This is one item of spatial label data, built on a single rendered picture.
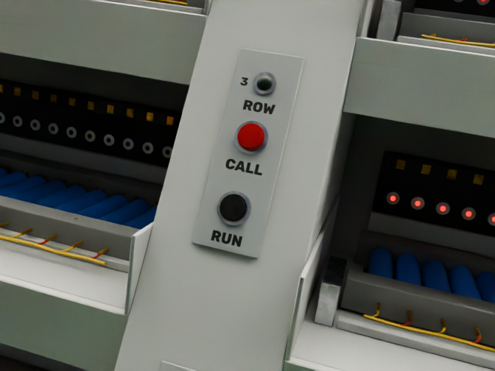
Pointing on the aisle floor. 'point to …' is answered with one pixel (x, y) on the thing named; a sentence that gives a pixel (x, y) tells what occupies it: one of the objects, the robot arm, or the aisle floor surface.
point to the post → (243, 29)
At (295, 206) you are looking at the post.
